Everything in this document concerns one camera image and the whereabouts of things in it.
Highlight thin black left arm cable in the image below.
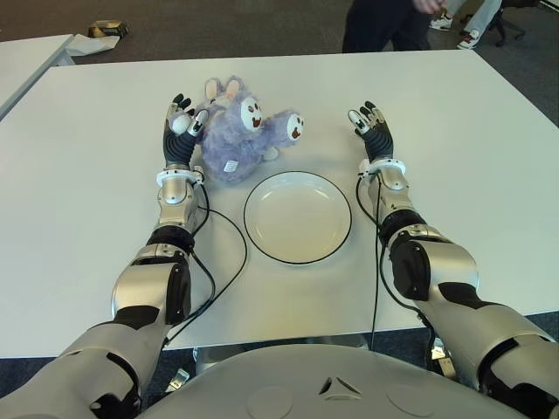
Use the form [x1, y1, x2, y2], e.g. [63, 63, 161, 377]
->
[163, 209, 249, 346]

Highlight white side table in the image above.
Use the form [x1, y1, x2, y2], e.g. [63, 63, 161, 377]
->
[0, 33, 76, 120]

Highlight purple plush doll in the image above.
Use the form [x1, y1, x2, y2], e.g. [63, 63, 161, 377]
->
[168, 76, 307, 187]

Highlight white plate black rim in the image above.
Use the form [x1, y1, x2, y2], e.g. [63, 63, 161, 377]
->
[243, 170, 353, 265]

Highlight gold cardboard box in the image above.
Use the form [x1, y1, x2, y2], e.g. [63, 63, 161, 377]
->
[87, 19, 130, 39]

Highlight metal floor bracket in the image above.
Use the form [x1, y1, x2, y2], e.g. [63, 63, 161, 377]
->
[425, 342, 458, 379]
[165, 368, 190, 392]

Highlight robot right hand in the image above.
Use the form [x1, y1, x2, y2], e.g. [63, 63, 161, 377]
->
[347, 100, 395, 165]

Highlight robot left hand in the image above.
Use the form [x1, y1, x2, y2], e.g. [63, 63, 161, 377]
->
[162, 93, 210, 170]

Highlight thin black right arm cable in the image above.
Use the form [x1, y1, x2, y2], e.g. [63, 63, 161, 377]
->
[355, 174, 383, 353]

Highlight white paper sheet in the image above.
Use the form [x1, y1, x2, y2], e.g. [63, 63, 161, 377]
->
[65, 33, 121, 58]

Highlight person in grey trousers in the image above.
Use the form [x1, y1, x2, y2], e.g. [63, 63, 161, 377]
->
[430, 0, 503, 50]

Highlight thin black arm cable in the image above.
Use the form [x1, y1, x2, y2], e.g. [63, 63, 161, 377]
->
[163, 209, 249, 346]
[355, 174, 383, 353]

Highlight silver robot torso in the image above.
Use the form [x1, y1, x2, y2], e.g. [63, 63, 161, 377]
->
[139, 343, 503, 419]

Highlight person in white shirt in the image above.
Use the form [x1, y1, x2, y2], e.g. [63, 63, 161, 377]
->
[342, 0, 446, 54]

